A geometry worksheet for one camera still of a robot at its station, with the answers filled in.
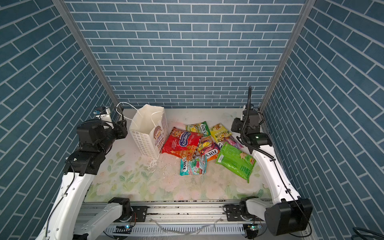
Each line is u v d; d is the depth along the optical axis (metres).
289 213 0.37
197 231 0.70
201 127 1.07
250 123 0.56
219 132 1.03
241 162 0.88
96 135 0.48
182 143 0.94
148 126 0.94
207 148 0.96
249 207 0.63
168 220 0.74
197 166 0.87
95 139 0.47
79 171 0.42
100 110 0.54
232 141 1.00
